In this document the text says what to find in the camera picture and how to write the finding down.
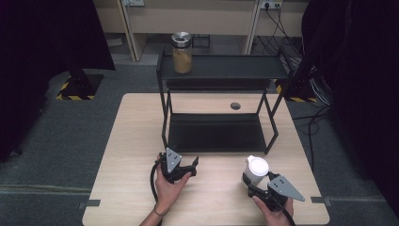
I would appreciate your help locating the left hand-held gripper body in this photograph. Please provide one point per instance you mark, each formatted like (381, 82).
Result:
(172, 161)

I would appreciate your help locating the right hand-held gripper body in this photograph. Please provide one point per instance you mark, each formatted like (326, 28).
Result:
(284, 190)

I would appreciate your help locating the white lidded cup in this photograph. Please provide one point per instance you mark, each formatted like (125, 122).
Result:
(255, 171)

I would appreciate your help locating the black metal shelf rack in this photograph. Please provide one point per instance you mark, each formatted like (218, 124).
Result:
(219, 67)

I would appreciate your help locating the glass jar with steel lid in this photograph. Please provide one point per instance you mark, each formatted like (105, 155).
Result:
(182, 56)

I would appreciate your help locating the person's right hand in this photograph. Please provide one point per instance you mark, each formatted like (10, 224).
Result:
(277, 218)

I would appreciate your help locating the person's left hand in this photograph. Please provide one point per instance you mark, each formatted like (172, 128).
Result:
(167, 193)

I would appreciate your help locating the grey floor tape piece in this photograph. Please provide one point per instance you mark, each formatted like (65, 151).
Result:
(320, 200)
(90, 203)

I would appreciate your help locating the black stand with striped base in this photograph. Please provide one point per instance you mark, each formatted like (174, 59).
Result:
(80, 86)
(298, 84)

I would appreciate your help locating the black curtain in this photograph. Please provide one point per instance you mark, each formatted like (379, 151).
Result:
(360, 78)
(47, 47)

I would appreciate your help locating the white wall power outlet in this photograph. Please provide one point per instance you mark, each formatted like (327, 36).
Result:
(271, 3)
(134, 2)

